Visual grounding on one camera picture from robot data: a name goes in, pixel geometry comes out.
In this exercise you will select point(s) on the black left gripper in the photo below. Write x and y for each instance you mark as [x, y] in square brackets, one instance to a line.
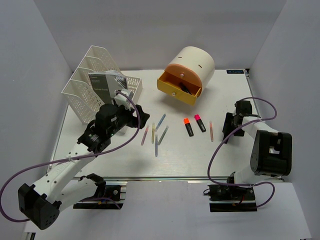
[133, 120]

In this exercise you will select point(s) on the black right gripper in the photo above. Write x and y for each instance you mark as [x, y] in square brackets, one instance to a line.
[227, 127]

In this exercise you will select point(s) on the pink cap black highlighter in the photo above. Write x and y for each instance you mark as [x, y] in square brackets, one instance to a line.
[200, 123]

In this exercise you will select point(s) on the orange cap black highlighter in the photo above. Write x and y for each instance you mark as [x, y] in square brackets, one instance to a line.
[188, 126]

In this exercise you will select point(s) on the yellow drawer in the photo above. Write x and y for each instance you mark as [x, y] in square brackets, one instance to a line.
[169, 84]

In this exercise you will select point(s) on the purple cap black highlighter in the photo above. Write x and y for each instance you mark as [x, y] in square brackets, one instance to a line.
[184, 88]

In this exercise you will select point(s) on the grey setup guide booklet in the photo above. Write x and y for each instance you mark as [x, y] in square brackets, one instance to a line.
[106, 83]

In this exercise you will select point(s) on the orange drawer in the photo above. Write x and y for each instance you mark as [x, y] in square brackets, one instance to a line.
[183, 73]

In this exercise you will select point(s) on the cream round drawer cabinet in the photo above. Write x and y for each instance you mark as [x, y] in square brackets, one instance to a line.
[197, 60]

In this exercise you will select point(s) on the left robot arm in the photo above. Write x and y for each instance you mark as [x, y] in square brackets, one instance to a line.
[43, 201]

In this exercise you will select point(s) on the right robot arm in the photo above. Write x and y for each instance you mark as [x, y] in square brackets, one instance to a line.
[271, 155]

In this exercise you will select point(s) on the pink slim pastel pen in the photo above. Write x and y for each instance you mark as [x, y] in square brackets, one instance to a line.
[144, 135]

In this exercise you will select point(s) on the yellow slim pastel pen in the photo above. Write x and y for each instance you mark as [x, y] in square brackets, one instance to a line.
[153, 133]

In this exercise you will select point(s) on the blue slim pastel pen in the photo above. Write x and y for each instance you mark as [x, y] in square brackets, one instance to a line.
[160, 122]

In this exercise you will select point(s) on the orange slim pastel pen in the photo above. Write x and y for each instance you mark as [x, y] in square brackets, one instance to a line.
[211, 131]

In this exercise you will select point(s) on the purple slim pastel pen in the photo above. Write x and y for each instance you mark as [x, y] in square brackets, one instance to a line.
[156, 145]

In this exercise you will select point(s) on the green slim pastel pen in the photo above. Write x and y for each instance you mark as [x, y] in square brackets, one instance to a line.
[163, 135]

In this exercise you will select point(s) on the white perforated file organizer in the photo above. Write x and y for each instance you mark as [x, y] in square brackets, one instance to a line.
[79, 92]

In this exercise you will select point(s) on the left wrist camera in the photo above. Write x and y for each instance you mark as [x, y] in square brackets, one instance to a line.
[122, 98]

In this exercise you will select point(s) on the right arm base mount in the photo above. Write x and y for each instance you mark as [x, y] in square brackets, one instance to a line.
[230, 199]

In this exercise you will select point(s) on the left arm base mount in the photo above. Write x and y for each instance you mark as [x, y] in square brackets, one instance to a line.
[111, 198]

